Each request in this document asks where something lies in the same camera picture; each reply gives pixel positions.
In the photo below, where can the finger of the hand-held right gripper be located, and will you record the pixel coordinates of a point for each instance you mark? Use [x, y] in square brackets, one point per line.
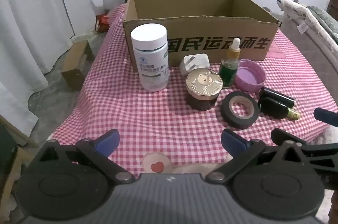
[326, 116]
[317, 151]

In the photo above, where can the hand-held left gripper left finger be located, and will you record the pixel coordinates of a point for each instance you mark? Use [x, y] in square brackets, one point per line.
[108, 142]

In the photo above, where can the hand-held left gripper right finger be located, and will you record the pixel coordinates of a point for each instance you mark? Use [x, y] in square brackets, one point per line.
[233, 142]

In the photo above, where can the black tape roll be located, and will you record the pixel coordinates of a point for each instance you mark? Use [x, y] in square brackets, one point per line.
[228, 113]

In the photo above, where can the black cylindrical tube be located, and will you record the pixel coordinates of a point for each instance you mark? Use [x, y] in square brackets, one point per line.
[277, 96]

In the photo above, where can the green dropper bottle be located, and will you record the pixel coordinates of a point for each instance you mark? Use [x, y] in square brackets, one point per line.
[229, 70]

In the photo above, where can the white wall charger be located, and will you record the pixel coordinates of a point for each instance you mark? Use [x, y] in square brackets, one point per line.
[195, 61]

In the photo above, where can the white supplement bottle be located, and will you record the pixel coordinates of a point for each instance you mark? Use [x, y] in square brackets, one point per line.
[150, 54]

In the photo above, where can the large cardboard box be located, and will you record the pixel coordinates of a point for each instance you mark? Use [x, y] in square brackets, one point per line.
[190, 36]

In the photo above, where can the pink checkered tablecloth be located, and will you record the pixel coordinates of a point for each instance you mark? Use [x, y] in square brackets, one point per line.
[148, 118]

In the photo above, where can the white cloth with red heart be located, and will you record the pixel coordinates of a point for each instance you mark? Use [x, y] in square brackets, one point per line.
[158, 163]

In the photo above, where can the dark jar with gold lid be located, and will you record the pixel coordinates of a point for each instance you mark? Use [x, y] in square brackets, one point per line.
[203, 89]

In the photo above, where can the pink plastic lid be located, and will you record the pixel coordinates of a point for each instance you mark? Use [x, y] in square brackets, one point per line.
[249, 77]

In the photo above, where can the pale bed cover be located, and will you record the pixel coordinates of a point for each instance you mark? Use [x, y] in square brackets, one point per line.
[298, 52]

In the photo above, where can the small brown cardboard box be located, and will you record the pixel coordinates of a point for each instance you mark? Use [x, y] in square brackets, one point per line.
[76, 68]

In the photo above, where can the grey quilt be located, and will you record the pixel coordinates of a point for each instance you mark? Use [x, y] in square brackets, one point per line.
[323, 16]

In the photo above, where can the white fluffy blanket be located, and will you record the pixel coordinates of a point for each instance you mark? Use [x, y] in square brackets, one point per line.
[303, 15]

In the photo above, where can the brown wooden door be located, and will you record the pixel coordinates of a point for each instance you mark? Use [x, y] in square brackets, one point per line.
[333, 8]

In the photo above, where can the red snack packet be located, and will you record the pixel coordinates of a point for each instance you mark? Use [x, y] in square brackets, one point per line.
[102, 23]

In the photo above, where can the white curtain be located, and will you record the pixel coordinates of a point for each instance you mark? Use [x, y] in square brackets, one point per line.
[29, 15]

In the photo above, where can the wooden frame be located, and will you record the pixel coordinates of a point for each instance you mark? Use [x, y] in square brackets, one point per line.
[15, 158]

